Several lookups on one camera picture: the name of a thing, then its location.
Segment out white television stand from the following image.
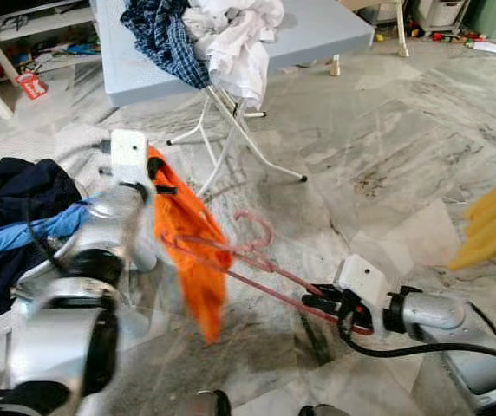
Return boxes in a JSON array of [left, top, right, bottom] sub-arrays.
[[0, 0, 101, 75]]

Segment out blue garment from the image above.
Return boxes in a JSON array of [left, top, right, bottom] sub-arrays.
[[0, 204, 88, 268]]

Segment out blue plaid shirt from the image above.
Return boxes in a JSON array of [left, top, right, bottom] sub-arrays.
[[120, 0, 212, 90]]

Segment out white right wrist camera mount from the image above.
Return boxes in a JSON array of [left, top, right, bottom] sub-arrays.
[[333, 254, 388, 309]]

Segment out red can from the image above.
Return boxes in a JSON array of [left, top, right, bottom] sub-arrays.
[[16, 72, 49, 101]]

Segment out reddish brown plastic hanger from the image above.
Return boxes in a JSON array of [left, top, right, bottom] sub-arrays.
[[157, 208, 375, 337]]

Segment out grey folding table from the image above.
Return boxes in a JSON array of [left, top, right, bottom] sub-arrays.
[[96, 0, 376, 107]]

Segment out yellow printed shirt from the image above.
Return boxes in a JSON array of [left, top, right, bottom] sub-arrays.
[[447, 169, 496, 271]]

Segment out navy garment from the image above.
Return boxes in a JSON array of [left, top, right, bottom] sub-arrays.
[[0, 158, 84, 322]]

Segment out white metal table legs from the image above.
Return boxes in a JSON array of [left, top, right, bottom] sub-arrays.
[[168, 87, 308, 196]]

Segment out white drawer cart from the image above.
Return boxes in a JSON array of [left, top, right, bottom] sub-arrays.
[[413, 0, 470, 31]]

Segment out orange shirt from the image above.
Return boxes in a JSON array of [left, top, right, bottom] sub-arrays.
[[147, 146, 233, 345]]

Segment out white shirt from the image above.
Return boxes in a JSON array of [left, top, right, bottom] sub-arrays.
[[183, 0, 285, 109]]

